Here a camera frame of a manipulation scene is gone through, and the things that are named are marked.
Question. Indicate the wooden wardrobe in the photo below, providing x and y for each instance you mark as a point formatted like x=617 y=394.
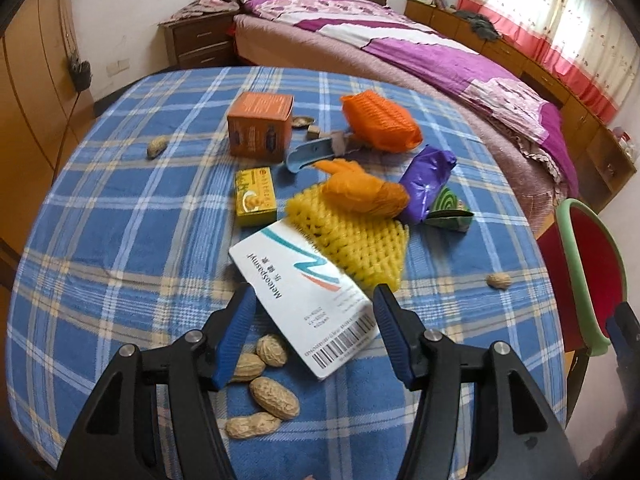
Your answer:
x=30 y=85

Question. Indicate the white medicine box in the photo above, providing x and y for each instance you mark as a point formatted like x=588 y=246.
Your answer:
x=295 y=290

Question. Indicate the blue plaid tablecloth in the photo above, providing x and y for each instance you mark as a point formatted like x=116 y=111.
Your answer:
x=125 y=240

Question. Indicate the yellow foam fruit net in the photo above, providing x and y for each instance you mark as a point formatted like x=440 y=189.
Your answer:
x=360 y=245

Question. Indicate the black power strip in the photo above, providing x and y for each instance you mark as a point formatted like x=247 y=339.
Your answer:
x=80 y=72

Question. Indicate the yellow cardboard box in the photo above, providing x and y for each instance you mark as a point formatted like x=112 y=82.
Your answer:
x=255 y=195

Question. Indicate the small tan cube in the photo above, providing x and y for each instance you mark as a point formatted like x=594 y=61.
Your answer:
x=314 y=133

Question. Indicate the dark wooden nightstand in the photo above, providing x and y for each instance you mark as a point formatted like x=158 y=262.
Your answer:
x=200 y=40

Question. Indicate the red bin with green rim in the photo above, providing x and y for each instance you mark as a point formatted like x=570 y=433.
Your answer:
x=595 y=270

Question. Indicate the large orange foam net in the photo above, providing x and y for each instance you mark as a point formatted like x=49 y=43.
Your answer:
x=382 y=120

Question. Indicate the purple plastic bag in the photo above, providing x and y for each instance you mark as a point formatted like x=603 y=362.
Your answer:
x=425 y=180

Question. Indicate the purple floral quilt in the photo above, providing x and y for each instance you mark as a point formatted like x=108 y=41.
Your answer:
x=400 y=50

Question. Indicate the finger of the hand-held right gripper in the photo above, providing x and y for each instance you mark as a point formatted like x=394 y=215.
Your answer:
x=622 y=325

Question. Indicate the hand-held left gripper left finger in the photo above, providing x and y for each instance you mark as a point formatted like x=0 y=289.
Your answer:
x=237 y=330

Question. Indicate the bed with pink cover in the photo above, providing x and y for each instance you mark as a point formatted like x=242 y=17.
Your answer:
x=300 y=45

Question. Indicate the orange cardboard box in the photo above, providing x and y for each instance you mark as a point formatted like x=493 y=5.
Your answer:
x=260 y=130

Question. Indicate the peanut shell piece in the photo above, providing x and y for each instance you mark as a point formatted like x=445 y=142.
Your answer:
x=302 y=121

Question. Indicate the white wall socket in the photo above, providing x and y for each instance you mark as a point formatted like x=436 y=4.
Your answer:
x=117 y=66

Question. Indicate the grey clothes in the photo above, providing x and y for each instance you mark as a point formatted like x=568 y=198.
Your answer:
x=480 y=22

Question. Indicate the blue plastic scoop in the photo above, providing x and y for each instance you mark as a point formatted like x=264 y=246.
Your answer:
x=312 y=152

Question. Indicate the floral curtain with pink hem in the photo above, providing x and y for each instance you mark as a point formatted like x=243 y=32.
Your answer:
x=550 y=10

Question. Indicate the pink folded cloth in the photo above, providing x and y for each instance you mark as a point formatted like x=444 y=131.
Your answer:
x=205 y=6

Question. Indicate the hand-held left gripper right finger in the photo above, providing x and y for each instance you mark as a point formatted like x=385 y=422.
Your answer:
x=395 y=340

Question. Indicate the jars on cabinet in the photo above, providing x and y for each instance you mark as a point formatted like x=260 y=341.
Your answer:
x=625 y=145

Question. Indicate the green packet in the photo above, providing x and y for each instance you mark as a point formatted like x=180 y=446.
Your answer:
x=447 y=207

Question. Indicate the long wooden cabinet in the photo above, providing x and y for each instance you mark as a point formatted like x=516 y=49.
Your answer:
x=550 y=80

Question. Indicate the peanut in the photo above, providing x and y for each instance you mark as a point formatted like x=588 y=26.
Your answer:
x=274 y=396
x=252 y=426
x=272 y=350
x=248 y=367
x=157 y=146
x=499 y=280

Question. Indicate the small orange foam net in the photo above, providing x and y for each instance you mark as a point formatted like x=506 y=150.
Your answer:
x=360 y=192

